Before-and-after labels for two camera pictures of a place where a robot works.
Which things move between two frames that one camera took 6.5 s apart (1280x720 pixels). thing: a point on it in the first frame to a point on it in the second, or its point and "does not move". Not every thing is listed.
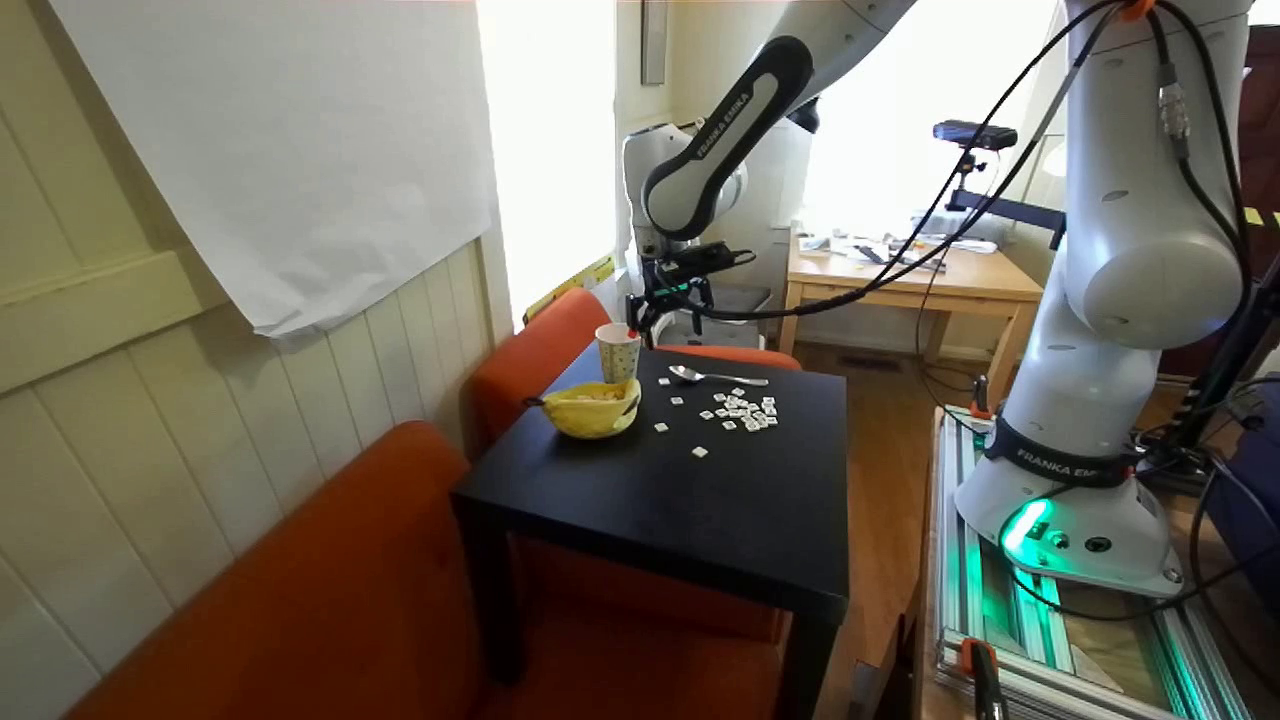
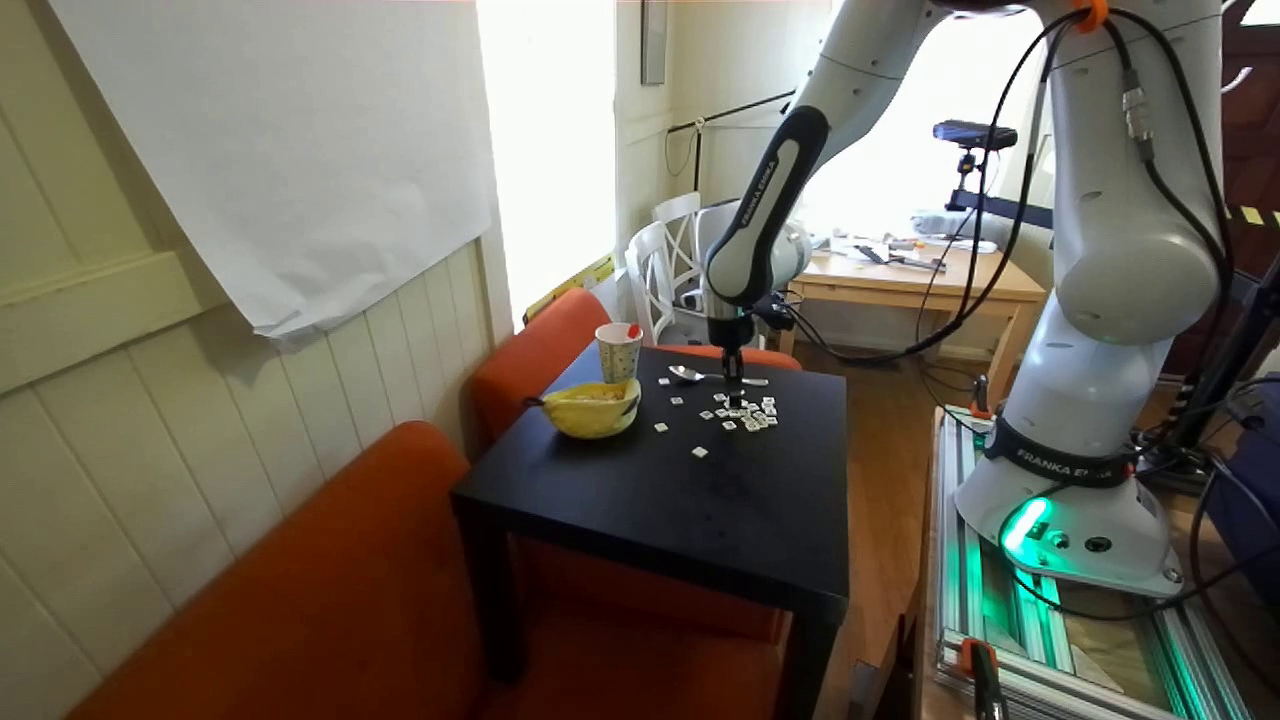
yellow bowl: x=594 y=411 does not move
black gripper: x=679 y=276 to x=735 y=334
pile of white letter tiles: x=735 y=404 does not move
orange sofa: x=363 y=596 does not move
